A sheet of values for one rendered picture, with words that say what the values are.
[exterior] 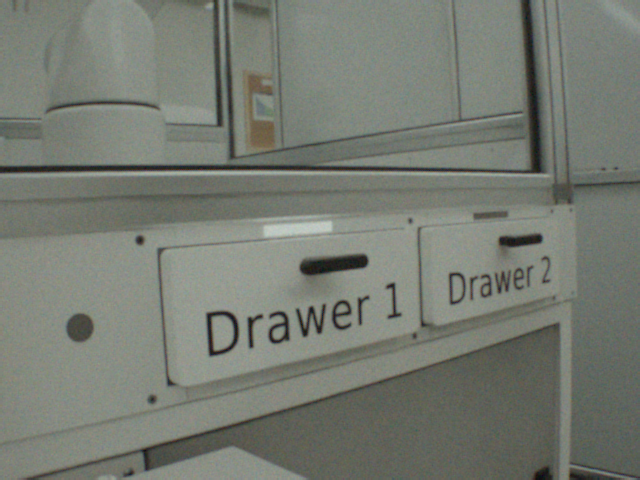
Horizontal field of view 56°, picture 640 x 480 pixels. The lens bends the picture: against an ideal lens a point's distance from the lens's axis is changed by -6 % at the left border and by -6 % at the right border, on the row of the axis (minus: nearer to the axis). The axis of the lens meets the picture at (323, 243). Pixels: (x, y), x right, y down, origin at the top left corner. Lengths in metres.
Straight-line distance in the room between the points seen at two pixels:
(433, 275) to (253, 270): 0.24
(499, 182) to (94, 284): 0.54
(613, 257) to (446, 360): 1.42
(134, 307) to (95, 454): 0.12
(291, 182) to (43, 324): 0.25
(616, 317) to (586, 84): 0.76
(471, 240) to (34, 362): 0.50
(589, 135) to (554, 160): 1.21
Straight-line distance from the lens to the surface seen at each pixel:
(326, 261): 0.55
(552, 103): 1.00
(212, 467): 0.52
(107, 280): 0.50
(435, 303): 0.72
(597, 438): 2.32
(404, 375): 0.74
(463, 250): 0.75
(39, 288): 0.49
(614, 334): 2.20
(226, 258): 0.53
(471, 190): 0.81
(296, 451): 0.65
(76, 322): 0.50
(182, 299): 0.51
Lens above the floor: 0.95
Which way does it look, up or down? 3 degrees down
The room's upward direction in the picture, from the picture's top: 3 degrees counter-clockwise
